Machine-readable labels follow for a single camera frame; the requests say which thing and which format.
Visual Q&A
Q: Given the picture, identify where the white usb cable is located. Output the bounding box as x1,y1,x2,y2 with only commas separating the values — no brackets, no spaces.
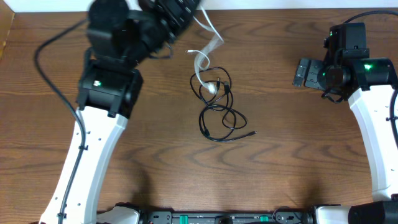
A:
185,4,224,95

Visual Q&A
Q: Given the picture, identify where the black usb cable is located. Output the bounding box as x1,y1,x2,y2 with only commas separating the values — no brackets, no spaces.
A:
190,67,234,113
198,79,257,143

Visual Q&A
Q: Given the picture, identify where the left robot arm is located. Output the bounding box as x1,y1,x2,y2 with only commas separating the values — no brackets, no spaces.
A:
40,0,200,223

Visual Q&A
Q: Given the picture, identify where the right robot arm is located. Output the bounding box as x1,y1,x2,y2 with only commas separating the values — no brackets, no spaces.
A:
293,22,397,224

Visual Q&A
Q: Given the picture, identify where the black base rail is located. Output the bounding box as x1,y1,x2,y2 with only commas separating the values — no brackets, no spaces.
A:
138,207,316,224

